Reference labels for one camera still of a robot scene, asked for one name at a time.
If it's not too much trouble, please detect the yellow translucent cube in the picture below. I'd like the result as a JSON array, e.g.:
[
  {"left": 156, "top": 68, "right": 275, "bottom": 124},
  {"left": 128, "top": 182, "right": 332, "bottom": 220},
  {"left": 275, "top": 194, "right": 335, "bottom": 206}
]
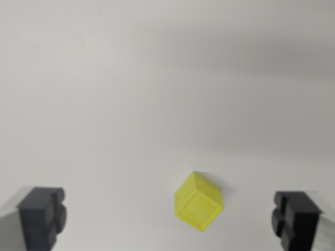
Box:
[{"left": 173, "top": 171, "right": 225, "bottom": 233}]

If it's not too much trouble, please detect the black silver gripper right finger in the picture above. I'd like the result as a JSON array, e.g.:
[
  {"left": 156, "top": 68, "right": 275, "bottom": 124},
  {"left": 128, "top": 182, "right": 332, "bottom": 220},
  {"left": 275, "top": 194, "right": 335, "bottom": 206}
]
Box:
[{"left": 271, "top": 190, "right": 335, "bottom": 251}]

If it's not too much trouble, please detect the black silver gripper left finger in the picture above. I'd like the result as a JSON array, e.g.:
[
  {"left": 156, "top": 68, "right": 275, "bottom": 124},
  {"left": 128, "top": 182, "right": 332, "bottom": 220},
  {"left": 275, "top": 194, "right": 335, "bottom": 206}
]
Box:
[{"left": 0, "top": 186, "right": 68, "bottom": 251}]

